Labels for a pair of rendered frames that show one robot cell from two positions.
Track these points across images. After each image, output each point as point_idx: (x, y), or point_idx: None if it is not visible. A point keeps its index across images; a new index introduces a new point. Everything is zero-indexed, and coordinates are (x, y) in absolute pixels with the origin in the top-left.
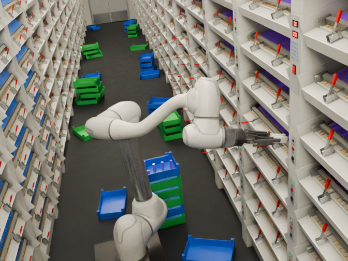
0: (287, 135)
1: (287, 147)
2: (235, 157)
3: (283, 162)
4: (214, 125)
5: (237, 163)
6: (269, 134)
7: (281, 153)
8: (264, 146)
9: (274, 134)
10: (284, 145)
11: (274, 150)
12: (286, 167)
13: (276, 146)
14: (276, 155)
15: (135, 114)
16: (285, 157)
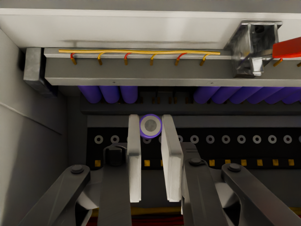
0: (237, 88)
1: (169, 61)
2: None
3: (69, 10)
4: None
5: None
6: (182, 197)
7: (170, 30)
8: (287, 43)
9: (165, 180)
10: (206, 56)
11: (229, 17)
12: (9, 5)
13: (241, 44)
14: (191, 4)
15: None
16: (108, 29)
